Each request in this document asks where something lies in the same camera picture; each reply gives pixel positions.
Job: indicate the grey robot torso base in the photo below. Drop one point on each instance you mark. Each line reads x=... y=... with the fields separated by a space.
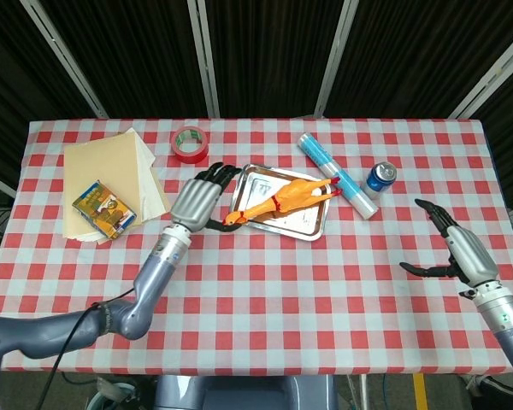
x=239 y=393

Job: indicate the pale plastic bucket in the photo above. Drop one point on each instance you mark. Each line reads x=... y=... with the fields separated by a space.
x=111 y=395

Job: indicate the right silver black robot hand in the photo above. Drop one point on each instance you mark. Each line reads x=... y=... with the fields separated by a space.
x=470 y=252

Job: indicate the black pleated curtain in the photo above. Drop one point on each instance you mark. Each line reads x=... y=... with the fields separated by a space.
x=273 y=51

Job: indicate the yellow rubber chicken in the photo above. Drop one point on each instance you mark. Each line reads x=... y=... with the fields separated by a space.
x=290 y=194

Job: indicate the red tape roll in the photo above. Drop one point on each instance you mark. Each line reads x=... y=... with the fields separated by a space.
x=192 y=154

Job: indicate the blue white wrapped tube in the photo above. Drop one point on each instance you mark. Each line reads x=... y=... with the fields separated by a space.
x=355 y=192

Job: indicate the colourful printed small box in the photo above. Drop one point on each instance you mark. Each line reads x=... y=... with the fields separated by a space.
x=104 y=211

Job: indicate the blue soda can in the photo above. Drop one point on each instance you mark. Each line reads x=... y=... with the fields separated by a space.
x=378 y=181

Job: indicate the white paper sheets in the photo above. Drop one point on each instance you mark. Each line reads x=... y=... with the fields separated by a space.
x=145 y=158

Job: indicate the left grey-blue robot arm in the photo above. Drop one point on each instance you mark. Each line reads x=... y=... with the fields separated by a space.
x=149 y=282

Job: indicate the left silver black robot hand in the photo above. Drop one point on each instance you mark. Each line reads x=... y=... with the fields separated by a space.
x=194 y=203

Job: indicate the beige paper folder stack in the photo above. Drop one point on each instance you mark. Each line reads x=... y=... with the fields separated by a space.
x=102 y=166

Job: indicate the red white checkered tablecloth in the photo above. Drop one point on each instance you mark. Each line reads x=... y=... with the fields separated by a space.
x=282 y=307

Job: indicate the silver metal tray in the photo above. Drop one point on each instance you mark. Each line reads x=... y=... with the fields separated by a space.
x=295 y=222

